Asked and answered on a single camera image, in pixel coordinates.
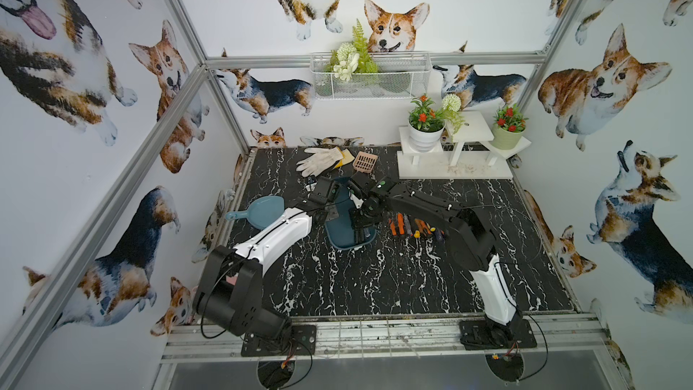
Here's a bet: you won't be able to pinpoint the teal storage tray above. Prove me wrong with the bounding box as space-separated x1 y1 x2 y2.
325 177 377 251

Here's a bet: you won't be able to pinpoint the amber handle black screwdriver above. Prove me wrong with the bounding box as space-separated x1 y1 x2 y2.
415 218 430 237

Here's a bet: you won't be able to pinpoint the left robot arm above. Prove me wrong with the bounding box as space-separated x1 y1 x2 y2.
193 177 339 355

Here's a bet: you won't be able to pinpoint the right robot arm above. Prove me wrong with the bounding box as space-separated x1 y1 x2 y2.
348 173 522 348

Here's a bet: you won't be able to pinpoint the white work glove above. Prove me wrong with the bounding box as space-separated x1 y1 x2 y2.
296 147 343 177

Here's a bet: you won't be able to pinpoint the brown litter scoop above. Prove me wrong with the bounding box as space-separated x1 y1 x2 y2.
352 152 379 174

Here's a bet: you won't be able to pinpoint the yellow sponge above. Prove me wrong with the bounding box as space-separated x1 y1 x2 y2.
335 148 355 169

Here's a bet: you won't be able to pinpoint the blue dustpan scoop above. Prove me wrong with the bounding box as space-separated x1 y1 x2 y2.
225 196 284 230

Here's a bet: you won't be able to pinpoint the white pot red flowers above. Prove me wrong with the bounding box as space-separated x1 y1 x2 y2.
408 95 445 153

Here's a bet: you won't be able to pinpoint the white stepped plant stand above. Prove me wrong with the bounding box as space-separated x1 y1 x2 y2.
397 111 531 180

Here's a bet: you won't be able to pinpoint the green fern white flowers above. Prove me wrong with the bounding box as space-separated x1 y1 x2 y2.
326 20 379 85

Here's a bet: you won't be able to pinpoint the green pot red flowers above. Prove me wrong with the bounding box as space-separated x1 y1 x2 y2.
491 105 529 150

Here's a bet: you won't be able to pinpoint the white wire wall basket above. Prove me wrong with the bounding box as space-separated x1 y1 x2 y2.
310 52 432 100

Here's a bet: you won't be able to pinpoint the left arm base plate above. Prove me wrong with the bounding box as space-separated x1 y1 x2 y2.
241 324 318 358

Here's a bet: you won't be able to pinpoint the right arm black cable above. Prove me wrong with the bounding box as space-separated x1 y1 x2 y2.
497 259 550 383

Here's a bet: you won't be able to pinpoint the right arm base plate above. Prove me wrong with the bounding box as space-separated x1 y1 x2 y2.
458 319 538 350

